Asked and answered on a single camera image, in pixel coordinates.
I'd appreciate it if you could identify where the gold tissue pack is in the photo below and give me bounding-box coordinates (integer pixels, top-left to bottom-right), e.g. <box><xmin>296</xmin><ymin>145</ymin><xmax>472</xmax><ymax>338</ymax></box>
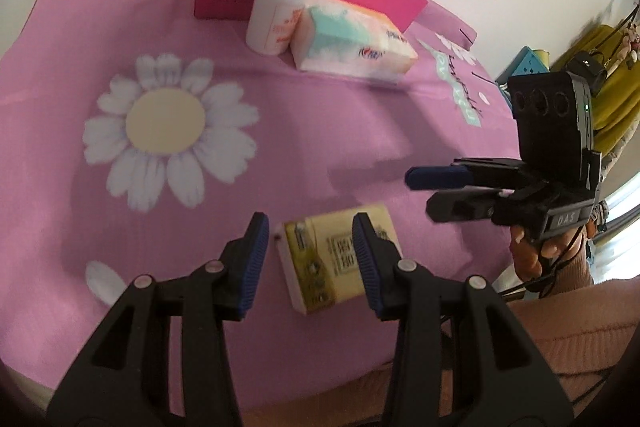
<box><xmin>274</xmin><ymin>202</ymin><xmax>399</xmax><ymax>315</ymax></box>

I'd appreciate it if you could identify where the right forearm pink sleeve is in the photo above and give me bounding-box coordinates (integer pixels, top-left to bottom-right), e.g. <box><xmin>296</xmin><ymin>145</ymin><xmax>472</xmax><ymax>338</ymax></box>
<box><xmin>509</xmin><ymin>254</ymin><xmax>639</xmax><ymax>414</ymax></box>

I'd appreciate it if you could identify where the right hand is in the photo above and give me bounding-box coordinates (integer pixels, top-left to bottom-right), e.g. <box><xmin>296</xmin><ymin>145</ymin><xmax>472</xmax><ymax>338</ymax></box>
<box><xmin>510</xmin><ymin>225</ymin><xmax>585</xmax><ymax>283</ymax></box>

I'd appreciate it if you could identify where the yellow coat on rack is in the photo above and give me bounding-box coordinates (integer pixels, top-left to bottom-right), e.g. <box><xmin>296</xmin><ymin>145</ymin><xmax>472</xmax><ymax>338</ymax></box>
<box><xmin>551</xmin><ymin>25</ymin><xmax>639</xmax><ymax>156</ymax></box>

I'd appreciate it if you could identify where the black handbag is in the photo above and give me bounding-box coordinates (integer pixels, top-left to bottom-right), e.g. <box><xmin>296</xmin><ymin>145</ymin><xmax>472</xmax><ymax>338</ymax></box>
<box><xmin>565</xmin><ymin>51</ymin><xmax>608</xmax><ymax>96</ymax></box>

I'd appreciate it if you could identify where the blue plastic rack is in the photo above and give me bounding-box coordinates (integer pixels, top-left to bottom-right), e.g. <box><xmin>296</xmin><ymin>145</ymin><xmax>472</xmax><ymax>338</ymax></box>
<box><xmin>496</xmin><ymin>46</ymin><xmax>549</xmax><ymax>89</ymax></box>

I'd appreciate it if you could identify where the pastel tissue pack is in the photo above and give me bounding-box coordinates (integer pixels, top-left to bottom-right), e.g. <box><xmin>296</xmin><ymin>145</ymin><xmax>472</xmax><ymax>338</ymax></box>
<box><xmin>290</xmin><ymin>0</ymin><xmax>419</xmax><ymax>83</ymax></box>

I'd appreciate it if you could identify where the pink floral tablecloth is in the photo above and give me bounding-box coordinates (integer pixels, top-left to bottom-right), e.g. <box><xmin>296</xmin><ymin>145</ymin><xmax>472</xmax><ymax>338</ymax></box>
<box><xmin>1</xmin><ymin>0</ymin><xmax>518</xmax><ymax>387</ymax></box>

